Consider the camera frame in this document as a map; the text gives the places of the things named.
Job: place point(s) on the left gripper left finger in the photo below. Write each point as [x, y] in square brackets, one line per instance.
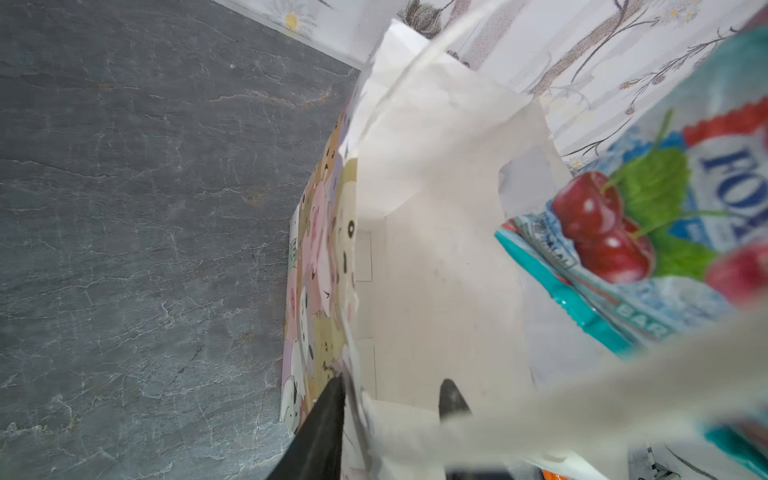
[316, 451]

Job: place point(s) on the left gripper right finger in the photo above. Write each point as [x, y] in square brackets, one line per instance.
[452, 402]

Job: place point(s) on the white paper gift bag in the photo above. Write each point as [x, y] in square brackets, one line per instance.
[465, 116]

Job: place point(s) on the teal Fox's fruits candy bag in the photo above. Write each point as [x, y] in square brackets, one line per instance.
[666, 232]

